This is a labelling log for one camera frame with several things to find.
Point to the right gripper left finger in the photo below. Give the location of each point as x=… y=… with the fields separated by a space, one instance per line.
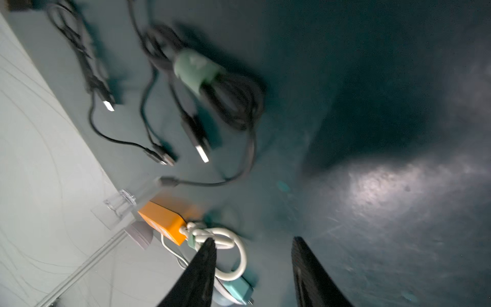
x=195 y=286

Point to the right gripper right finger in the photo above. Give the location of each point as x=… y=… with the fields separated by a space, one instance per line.
x=313 y=286

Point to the mint green charger plug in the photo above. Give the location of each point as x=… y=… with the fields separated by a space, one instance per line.
x=240 y=290

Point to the orange power strip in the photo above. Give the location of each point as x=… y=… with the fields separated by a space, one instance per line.
x=168 y=214

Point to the pink bowl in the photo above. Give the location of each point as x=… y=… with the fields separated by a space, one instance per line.
x=141 y=233

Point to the clear glass cup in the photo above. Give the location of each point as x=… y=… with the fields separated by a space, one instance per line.
x=114 y=209

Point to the green velcro cable tie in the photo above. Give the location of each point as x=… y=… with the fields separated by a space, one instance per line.
x=195 y=70

